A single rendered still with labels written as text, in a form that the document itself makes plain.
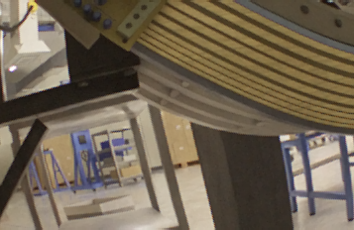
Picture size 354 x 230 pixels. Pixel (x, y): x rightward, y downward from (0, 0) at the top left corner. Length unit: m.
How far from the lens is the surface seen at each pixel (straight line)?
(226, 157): 1.51
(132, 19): 0.51
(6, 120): 0.76
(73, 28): 0.50
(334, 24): 0.72
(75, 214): 2.07
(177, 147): 9.71
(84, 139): 8.25
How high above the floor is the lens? 0.51
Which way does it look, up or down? 3 degrees up
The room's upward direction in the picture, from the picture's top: 13 degrees counter-clockwise
